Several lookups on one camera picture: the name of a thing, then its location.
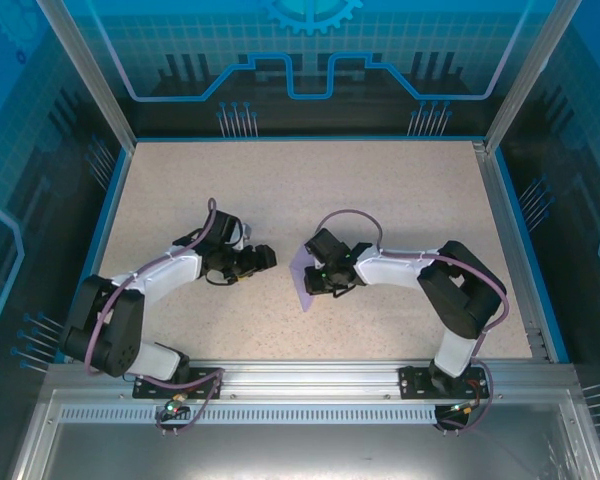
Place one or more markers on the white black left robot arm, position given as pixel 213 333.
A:
pixel 110 325

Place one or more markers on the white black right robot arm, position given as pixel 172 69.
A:
pixel 460 295

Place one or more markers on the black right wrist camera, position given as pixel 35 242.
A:
pixel 327 245

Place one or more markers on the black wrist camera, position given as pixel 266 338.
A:
pixel 225 227
pixel 327 245

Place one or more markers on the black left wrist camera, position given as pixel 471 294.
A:
pixel 225 227

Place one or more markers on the aluminium mounting rail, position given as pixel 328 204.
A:
pixel 305 380

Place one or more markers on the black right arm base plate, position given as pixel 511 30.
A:
pixel 412 387

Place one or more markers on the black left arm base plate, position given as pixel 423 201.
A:
pixel 142 390

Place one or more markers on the aluminium side rail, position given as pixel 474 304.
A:
pixel 511 250

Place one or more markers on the aluminium frame post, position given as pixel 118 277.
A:
pixel 522 75
pixel 92 75

